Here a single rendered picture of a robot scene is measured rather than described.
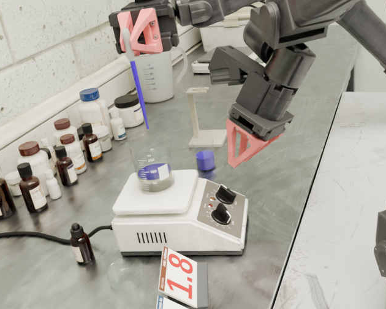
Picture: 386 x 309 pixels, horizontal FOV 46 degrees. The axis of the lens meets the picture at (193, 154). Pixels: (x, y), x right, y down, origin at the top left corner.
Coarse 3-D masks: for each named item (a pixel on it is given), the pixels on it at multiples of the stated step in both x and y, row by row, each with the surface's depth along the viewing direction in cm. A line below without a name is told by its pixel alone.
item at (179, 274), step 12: (168, 252) 67; (168, 264) 65; (180, 264) 66; (192, 264) 68; (168, 276) 63; (180, 276) 64; (192, 276) 66; (168, 288) 61; (180, 288) 62; (192, 288) 63; (192, 300) 61
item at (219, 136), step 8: (192, 88) 104; (200, 88) 103; (208, 88) 104; (192, 96) 104; (192, 104) 104; (192, 112) 105; (192, 120) 106; (200, 136) 109; (208, 136) 108; (216, 136) 108; (224, 136) 107; (216, 144) 104
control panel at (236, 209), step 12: (204, 192) 75; (216, 192) 76; (204, 204) 72; (216, 204) 73; (240, 204) 76; (204, 216) 70; (240, 216) 73; (216, 228) 68; (228, 228) 69; (240, 228) 71
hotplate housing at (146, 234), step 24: (120, 216) 71; (144, 216) 70; (168, 216) 69; (192, 216) 69; (120, 240) 71; (144, 240) 71; (168, 240) 70; (192, 240) 69; (216, 240) 68; (240, 240) 69
